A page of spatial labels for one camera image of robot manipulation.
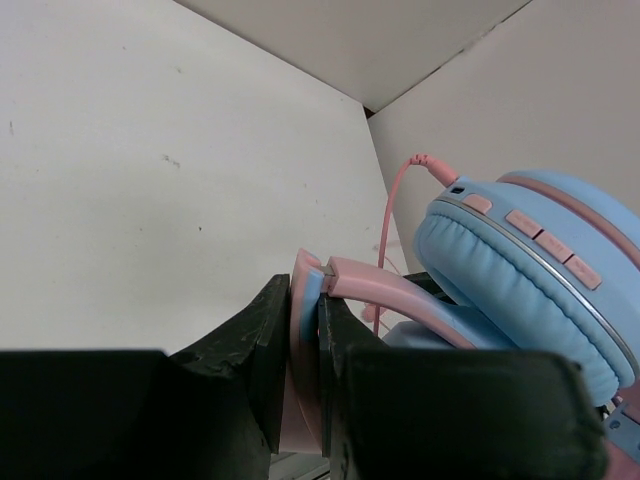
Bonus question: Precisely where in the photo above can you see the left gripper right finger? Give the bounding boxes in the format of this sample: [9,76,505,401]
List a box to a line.
[318,296,608,479]

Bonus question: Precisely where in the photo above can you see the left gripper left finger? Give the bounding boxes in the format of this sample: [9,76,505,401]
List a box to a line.
[1,274,290,479]

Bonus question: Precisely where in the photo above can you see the blue pink cat-ear headphones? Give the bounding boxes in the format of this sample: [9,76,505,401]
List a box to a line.
[280,161,639,479]

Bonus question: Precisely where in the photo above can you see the pink headphone cable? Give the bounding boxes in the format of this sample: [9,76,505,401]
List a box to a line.
[360,152,459,335]

